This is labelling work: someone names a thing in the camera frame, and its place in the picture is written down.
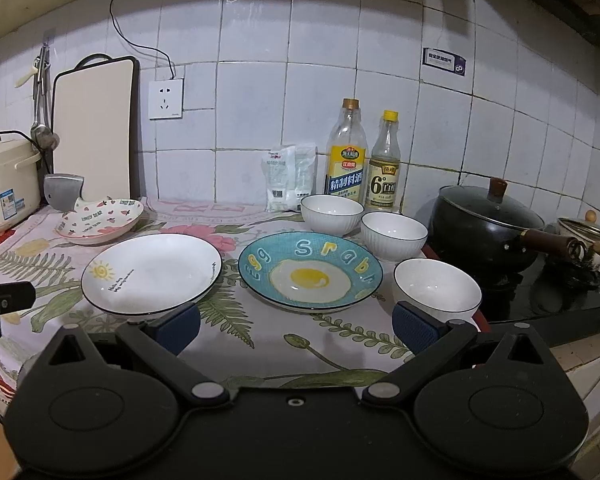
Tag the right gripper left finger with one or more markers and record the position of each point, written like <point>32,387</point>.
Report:
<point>152,347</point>

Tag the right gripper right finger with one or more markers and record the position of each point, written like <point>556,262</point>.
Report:
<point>435,345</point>

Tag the white bowl black rim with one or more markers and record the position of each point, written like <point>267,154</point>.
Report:
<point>443,291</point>

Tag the white sun plate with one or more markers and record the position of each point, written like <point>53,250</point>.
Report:
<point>151,275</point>

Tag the white ribbed bowl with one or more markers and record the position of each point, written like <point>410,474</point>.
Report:
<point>392,236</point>
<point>330,214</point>

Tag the pink rabbit carrot plate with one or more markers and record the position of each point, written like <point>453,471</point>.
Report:
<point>100,222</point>

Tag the blue fried egg plate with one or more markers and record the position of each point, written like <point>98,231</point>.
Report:
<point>308,272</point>

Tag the white rice cooker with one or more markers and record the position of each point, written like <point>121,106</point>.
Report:
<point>19,187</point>

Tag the floral table cloth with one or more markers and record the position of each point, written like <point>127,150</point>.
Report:
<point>243,340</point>

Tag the black wok with lid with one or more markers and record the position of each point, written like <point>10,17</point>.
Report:
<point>485,232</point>

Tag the black gas stove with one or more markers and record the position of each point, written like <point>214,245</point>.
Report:
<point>560,301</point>

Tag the white vinegar bottle yellow cap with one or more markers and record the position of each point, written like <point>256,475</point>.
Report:
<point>384,165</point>

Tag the hanging metal ladle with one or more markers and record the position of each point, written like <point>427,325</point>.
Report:
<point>41,130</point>

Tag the cooking wine bottle yellow label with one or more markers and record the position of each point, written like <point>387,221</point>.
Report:
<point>346,154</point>

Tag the small pot with lid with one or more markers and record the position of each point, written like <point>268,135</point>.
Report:
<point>588,232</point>

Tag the white salt bag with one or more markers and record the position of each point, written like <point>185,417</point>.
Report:
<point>289,173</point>

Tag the cream cutting board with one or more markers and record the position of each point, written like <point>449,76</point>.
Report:
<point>94,109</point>

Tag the white peeler hanging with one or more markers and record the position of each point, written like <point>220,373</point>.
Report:
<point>26,77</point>

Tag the cleaver with white handle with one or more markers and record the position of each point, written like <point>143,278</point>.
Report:
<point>64,192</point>

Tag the white wall socket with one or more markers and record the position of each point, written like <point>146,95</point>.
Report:
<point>165,99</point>

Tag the blue wall sticker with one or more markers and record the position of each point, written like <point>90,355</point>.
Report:
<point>444,60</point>

